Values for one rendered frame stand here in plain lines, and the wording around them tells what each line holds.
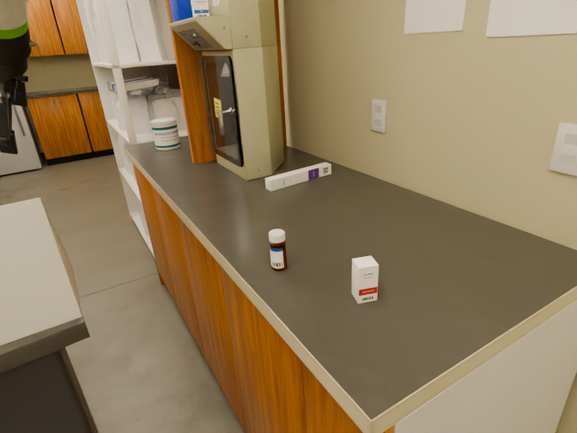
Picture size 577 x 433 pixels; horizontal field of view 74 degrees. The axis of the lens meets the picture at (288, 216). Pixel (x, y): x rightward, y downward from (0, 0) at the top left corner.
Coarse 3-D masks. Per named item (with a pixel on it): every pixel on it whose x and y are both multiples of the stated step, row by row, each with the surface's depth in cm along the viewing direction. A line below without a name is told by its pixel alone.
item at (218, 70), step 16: (208, 64) 149; (224, 64) 135; (208, 80) 153; (224, 80) 138; (208, 96) 158; (224, 96) 142; (224, 128) 151; (224, 144) 156; (240, 144) 143; (240, 160) 145
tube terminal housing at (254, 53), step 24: (240, 0) 125; (264, 0) 134; (240, 24) 127; (264, 24) 135; (240, 48) 130; (264, 48) 137; (240, 72) 133; (264, 72) 138; (240, 96) 136; (264, 96) 140; (240, 120) 139; (264, 120) 144; (264, 144) 147; (240, 168) 150; (264, 168) 150
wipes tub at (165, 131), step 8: (152, 120) 198; (160, 120) 196; (168, 120) 195; (152, 128) 197; (160, 128) 195; (168, 128) 196; (176, 128) 200; (160, 136) 197; (168, 136) 197; (176, 136) 201; (160, 144) 199; (168, 144) 199; (176, 144) 202
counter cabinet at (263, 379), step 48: (144, 192) 209; (192, 240) 134; (192, 288) 158; (240, 336) 112; (528, 336) 72; (576, 336) 87; (240, 384) 128; (288, 384) 86; (480, 384) 68; (528, 384) 81; (288, 432) 96; (336, 432) 71; (384, 432) 56; (432, 432) 64; (480, 432) 76; (528, 432) 93
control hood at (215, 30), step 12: (180, 24) 134; (192, 24) 125; (204, 24) 122; (216, 24) 123; (228, 24) 125; (180, 36) 147; (204, 36) 129; (216, 36) 125; (228, 36) 127; (204, 48) 142; (216, 48) 133; (228, 48) 128
